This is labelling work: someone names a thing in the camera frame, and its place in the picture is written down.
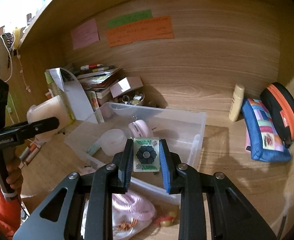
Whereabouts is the pink round mini fan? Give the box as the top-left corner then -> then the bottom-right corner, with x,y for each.
128,120 -> 154,138

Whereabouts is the small white cardboard box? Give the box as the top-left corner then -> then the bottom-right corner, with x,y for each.
110,76 -> 143,98

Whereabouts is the blue patchwork pencil case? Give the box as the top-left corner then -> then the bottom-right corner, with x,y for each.
241,98 -> 291,163

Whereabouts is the cream lotion bottle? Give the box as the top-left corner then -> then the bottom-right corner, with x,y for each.
229,84 -> 244,122

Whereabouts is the fruit pattern box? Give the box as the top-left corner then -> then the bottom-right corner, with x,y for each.
85,90 -> 105,123

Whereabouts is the white folded paper stand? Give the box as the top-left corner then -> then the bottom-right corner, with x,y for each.
46,68 -> 94,121

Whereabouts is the stack of books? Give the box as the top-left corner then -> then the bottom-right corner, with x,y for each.
76,65 -> 122,92

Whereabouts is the person left hand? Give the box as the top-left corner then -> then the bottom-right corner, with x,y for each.
6,155 -> 24,191

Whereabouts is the green flower mahjong tile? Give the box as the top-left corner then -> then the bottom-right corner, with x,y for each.
133,137 -> 160,172

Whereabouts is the orange capped marker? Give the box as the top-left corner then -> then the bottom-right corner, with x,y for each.
19,142 -> 37,161

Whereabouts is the white drawstring bag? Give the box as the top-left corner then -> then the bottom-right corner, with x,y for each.
80,199 -> 153,240

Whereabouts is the golden gourd charm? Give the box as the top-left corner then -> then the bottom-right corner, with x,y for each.
156,210 -> 179,227

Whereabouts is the black orange zip case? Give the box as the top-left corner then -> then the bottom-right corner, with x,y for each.
260,82 -> 294,148

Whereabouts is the white brown lip tube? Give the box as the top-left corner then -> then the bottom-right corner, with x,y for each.
24,148 -> 40,165

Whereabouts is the clear plastic storage bin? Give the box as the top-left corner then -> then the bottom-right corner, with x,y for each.
64,101 -> 207,205

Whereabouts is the orange sticky note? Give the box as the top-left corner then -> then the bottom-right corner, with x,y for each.
106,16 -> 174,47

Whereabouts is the green sticky note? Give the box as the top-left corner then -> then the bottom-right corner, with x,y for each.
107,9 -> 153,29

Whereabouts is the pink sticky note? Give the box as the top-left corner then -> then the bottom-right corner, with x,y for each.
71,18 -> 99,50

